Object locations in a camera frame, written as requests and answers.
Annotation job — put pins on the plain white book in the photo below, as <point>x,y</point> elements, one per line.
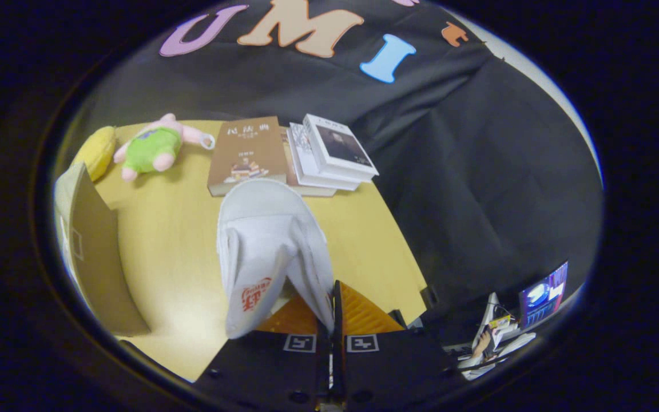
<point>306,166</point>

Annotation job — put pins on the brown cover book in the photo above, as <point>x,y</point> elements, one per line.
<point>249,149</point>

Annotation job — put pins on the beige fabric storage box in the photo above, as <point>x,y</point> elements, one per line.
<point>100,257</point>

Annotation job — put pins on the white canvas shoe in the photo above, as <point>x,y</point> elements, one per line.
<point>266,229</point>

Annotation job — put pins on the black table clamp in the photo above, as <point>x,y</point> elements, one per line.
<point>429,296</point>
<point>399,318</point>

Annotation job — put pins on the yellow plush toy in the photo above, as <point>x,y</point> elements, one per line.
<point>98,151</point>

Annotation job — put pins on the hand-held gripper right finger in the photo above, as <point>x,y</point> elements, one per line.
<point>338,332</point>

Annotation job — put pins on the green plush toy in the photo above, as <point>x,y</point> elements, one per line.
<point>149,151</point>

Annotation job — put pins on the white book dark cover picture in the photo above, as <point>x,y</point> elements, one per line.
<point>341,146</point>

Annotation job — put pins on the lit laptop screen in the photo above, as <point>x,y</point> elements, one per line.
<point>544,294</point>

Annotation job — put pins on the thin brown-edged book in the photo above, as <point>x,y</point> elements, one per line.
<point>318,193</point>

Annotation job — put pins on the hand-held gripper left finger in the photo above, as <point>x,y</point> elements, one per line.
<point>261,372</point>

